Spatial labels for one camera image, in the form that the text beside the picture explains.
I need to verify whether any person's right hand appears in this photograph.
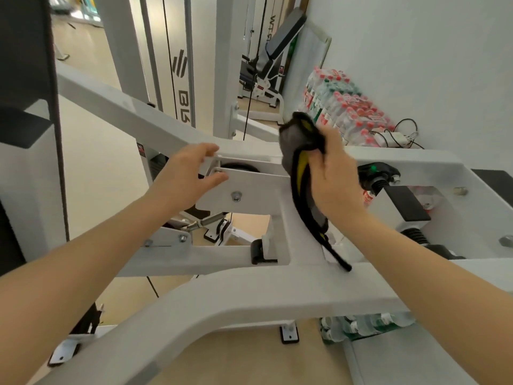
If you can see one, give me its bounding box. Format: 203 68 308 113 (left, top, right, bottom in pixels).
308 125 368 233

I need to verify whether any black ribbed rubber grip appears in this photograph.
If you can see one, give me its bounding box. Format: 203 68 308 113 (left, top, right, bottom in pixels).
400 227 465 261

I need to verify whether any person's left hand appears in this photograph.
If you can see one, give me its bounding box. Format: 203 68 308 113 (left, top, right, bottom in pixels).
146 143 229 215

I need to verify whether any chrome guide rod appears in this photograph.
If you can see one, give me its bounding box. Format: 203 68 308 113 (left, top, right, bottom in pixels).
138 0 165 113
182 0 197 129

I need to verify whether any person's right forearm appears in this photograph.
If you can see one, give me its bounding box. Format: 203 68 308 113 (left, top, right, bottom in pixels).
336 210 513 385

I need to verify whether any metal coil spring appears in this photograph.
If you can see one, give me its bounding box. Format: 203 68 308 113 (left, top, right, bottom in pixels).
182 212 227 232

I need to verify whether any dark grey cleaning cloth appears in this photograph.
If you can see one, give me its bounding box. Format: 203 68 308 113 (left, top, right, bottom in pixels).
278 111 353 272

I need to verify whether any person's left forearm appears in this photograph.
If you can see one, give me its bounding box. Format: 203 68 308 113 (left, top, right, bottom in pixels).
0 196 177 385

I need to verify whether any black bearing housing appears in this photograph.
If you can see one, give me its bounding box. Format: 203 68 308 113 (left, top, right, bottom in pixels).
357 162 401 195

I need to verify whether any stack of water bottle packs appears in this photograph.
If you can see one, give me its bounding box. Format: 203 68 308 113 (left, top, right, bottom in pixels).
298 67 416 345

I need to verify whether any white gym machine frame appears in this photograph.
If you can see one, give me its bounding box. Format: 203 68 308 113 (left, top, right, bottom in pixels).
0 0 513 385

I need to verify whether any black padded weight bench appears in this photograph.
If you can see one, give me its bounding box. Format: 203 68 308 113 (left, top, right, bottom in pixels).
238 6 308 110

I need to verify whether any framed whiteboard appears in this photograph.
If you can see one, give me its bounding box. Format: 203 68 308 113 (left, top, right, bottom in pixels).
282 22 332 121

